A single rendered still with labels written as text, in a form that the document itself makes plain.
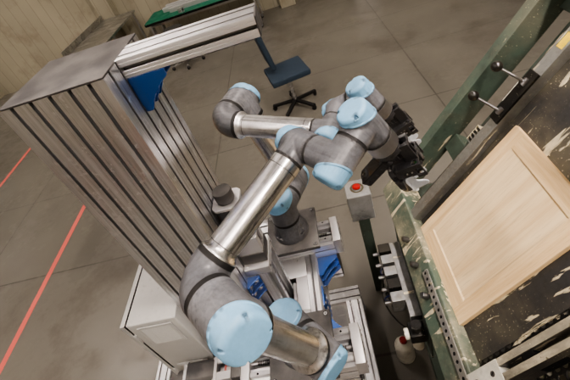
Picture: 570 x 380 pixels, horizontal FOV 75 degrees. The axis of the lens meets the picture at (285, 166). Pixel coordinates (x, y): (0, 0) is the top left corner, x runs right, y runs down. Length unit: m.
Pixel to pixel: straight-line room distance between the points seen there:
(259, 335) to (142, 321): 0.72
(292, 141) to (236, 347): 0.44
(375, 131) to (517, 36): 0.97
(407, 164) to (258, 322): 0.49
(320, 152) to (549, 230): 0.77
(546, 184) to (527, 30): 0.61
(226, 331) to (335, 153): 0.40
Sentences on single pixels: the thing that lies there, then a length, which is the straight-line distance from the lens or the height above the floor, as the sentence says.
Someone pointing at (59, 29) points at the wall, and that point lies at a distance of 9.35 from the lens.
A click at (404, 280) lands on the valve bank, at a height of 0.74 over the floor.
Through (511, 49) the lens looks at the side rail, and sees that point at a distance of 1.68.
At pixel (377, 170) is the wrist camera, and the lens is 0.93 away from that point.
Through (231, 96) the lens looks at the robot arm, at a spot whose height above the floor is 1.67.
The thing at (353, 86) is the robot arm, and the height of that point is 1.67.
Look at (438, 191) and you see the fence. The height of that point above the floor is 1.05.
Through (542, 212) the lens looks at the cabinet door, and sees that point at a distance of 1.34.
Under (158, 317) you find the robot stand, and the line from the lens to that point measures 1.40.
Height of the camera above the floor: 2.25
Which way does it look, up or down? 38 degrees down
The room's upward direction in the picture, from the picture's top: 21 degrees counter-clockwise
